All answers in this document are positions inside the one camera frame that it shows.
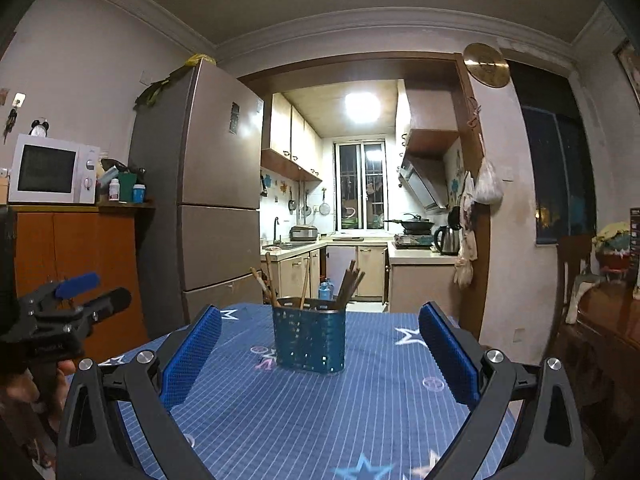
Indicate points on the grey steel refrigerator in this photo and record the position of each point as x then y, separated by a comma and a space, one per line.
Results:
199, 147

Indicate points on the black wok on stove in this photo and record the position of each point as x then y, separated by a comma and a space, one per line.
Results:
414, 226

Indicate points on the person's left hand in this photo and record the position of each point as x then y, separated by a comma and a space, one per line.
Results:
21, 388

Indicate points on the teal perforated utensil holder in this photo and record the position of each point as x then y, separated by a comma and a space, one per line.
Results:
309, 336

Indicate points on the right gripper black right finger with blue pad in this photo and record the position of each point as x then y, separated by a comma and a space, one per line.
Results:
546, 442

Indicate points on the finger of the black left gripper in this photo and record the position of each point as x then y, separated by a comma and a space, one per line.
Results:
48, 296
100, 308

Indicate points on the green container on cabinet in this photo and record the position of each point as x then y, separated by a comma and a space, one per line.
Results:
127, 181

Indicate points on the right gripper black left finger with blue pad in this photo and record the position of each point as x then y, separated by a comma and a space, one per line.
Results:
94, 443

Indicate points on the dark wooden side table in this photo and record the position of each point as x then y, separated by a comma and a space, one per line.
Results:
600, 353

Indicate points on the white microwave oven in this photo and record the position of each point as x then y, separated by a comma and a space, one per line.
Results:
52, 171

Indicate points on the white bottle on cabinet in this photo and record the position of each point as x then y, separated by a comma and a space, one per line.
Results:
114, 191

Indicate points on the white plastic bag hanging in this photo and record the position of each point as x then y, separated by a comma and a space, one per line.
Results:
488, 186

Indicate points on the round gold wall clock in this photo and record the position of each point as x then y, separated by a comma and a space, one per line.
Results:
487, 65

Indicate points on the wooden chopstick green band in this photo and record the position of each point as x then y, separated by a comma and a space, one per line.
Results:
264, 286
305, 289

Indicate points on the orange wooden cabinet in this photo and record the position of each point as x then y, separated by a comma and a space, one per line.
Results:
52, 243

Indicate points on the range hood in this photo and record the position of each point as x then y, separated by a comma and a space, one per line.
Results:
426, 180

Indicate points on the silver electric kettle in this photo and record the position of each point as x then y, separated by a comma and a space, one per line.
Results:
447, 240

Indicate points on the kitchen window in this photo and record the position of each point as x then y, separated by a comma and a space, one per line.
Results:
360, 185

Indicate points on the rice cooker on counter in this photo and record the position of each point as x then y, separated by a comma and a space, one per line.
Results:
303, 233

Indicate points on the dark wooden chair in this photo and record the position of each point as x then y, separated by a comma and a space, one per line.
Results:
573, 254

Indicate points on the upper kitchen cabinets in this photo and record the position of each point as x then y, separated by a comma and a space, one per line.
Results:
290, 146

